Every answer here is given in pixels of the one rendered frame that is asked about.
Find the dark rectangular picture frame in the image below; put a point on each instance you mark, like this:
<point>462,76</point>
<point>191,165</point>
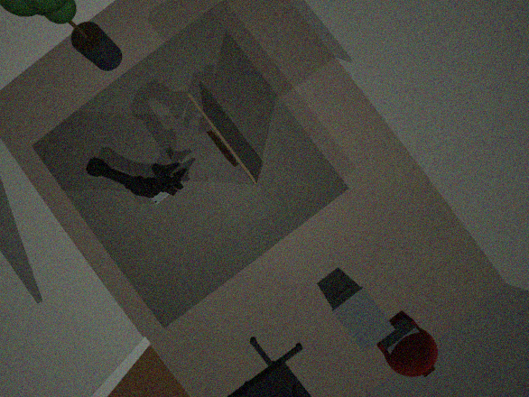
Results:
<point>222,148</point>

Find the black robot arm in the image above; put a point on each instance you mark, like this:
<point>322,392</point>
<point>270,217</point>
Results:
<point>137,184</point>

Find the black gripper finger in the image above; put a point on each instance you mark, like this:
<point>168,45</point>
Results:
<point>179,174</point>
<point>169,168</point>

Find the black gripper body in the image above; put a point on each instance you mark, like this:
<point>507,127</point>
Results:
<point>158,171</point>

